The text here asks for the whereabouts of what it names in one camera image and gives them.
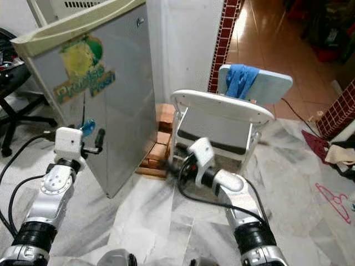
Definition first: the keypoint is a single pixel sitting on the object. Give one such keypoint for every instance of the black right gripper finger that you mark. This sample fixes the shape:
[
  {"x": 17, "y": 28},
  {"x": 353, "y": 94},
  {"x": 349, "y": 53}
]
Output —
[
  {"x": 171, "y": 169},
  {"x": 181, "y": 151}
]

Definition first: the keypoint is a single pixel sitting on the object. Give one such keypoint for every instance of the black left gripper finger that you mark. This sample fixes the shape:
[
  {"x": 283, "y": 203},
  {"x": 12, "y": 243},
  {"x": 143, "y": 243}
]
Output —
[{"x": 100, "y": 138}]

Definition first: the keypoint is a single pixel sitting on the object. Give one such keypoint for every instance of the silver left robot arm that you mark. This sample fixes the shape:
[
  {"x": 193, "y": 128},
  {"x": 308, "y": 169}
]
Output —
[{"x": 52, "y": 185}]

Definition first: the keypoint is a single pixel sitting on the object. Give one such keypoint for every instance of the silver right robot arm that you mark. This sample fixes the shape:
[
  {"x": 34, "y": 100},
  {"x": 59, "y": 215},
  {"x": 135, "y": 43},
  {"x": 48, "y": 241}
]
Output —
[{"x": 233, "y": 184}]

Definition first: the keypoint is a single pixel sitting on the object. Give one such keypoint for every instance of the orange brick stack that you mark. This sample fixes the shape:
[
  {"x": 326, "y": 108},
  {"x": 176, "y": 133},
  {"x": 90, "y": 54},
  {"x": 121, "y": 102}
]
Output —
[{"x": 155, "y": 160}]

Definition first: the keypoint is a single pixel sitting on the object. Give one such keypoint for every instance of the white folding chair grey seat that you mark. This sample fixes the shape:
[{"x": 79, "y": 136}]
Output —
[{"x": 222, "y": 105}]

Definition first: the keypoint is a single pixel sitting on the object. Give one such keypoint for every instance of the yellow green door sticker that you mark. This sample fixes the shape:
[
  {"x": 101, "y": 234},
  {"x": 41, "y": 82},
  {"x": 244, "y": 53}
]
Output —
[{"x": 83, "y": 61}]

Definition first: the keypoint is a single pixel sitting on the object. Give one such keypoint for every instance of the blue cloth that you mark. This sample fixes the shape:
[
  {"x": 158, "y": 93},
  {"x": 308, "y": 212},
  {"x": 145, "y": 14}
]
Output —
[{"x": 241, "y": 80}]

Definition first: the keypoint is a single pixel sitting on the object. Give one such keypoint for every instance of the grey robot right leg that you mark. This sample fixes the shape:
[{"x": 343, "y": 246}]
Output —
[{"x": 199, "y": 262}]

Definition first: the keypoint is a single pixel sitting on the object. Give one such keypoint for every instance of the grey robot leg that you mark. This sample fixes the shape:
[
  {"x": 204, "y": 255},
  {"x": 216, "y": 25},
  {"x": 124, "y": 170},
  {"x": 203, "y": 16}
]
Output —
[
  {"x": 199, "y": 262},
  {"x": 116, "y": 259}
]

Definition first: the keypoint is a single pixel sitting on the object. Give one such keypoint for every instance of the black office swivel chair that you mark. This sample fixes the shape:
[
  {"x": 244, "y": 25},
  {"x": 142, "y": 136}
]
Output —
[{"x": 11, "y": 83}]

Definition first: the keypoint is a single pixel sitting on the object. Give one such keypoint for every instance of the grey robot left leg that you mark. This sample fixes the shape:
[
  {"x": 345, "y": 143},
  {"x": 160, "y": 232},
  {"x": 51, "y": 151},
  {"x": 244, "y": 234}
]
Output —
[{"x": 116, "y": 259}]

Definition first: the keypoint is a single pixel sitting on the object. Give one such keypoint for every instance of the light blue folding chair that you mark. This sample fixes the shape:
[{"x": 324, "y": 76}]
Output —
[{"x": 274, "y": 86}]

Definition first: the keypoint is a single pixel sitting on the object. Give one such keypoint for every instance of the dark red cloth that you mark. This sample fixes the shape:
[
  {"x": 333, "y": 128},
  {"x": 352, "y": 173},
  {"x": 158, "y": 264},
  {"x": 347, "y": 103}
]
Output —
[{"x": 316, "y": 145}]

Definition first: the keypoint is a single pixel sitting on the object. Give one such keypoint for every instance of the pink clothes hanger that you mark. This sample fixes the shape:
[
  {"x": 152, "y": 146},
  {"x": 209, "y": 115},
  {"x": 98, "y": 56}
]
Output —
[{"x": 330, "y": 194}]

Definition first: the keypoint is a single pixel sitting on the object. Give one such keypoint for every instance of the beige cloth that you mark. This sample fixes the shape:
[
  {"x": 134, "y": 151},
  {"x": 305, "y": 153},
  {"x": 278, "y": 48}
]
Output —
[{"x": 341, "y": 154}]

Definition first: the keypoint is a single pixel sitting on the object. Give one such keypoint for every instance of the red plastic bucket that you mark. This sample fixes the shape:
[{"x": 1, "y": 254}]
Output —
[{"x": 327, "y": 54}]

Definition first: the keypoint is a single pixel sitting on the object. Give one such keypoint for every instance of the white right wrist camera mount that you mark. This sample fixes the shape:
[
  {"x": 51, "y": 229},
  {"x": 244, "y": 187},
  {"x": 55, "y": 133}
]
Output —
[{"x": 202, "y": 152}]

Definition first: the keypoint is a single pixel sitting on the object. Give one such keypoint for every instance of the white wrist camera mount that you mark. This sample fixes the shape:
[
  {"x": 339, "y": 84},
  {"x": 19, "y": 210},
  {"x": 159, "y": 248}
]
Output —
[
  {"x": 202, "y": 152},
  {"x": 68, "y": 143}
]

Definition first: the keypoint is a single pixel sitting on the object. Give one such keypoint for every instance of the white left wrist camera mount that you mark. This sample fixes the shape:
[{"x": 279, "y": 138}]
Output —
[{"x": 68, "y": 143}]

